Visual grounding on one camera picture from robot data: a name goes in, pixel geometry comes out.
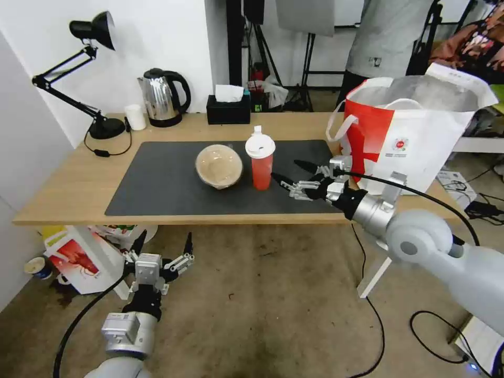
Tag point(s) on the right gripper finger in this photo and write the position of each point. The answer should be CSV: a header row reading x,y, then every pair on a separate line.
x,y
301,189
315,168

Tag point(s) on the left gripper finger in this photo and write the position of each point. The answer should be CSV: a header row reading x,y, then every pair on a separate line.
x,y
138,244
185,254

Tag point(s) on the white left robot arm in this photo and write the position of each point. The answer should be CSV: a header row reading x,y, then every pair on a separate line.
x,y
122,354

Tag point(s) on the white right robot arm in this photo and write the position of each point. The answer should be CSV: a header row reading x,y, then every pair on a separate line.
x,y
421,236

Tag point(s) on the colourful printed bag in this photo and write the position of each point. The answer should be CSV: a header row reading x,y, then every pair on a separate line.
x,y
118,231

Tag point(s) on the white plastic bag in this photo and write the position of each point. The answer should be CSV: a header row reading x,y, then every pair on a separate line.
x,y
275,93

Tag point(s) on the brown takeout bowl clear lid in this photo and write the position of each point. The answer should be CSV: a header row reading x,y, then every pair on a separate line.
x,y
218,167

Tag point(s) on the red white takeout bag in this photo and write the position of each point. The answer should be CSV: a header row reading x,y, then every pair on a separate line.
x,y
417,141

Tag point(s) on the red drink cup white lid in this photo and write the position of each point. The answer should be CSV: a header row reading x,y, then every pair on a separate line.
x,y
262,169

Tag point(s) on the red white carton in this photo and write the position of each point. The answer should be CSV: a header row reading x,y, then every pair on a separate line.
x,y
82,264

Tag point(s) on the black desk mat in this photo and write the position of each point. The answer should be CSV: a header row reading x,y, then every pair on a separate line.
x,y
165,185

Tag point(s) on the white table leg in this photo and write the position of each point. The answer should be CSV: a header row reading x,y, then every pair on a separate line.
x,y
374,277

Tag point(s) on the yellow packet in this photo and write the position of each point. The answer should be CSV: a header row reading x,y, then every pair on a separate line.
x,y
55,232

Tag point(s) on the instant noodle cup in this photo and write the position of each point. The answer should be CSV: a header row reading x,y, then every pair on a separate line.
x,y
37,267

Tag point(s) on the black tissue box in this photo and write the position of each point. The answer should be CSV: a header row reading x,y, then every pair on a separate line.
x,y
228,112

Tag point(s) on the white paper sheet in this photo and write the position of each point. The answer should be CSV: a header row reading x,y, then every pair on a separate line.
x,y
453,185

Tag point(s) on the red bottle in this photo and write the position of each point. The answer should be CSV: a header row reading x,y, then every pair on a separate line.
x,y
257,73

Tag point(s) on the white tissue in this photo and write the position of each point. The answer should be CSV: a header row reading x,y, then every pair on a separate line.
x,y
228,93

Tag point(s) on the black desk lamp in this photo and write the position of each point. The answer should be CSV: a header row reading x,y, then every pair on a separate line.
x,y
102,128

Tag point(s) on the small white cup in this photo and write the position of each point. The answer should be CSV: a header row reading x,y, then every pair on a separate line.
x,y
136,117

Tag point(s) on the black power adapter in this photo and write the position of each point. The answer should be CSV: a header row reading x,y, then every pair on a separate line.
x,y
482,210

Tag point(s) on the black light stand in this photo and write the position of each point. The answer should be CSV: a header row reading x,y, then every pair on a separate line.
x,y
260,43

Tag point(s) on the person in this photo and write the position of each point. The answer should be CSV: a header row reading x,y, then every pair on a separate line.
x,y
384,43

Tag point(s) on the steel electric kettle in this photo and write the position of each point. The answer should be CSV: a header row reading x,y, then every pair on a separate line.
x,y
159,98

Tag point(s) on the grey reflector panel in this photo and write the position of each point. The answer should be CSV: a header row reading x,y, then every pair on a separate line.
x,y
305,15

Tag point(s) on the white power box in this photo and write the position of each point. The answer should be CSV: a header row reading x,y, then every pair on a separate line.
x,y
472,346

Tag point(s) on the floral cloth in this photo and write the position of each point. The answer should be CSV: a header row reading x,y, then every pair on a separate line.
x,y
468,43

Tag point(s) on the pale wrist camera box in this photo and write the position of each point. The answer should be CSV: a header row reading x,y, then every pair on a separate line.
x,y
148,268
339,163

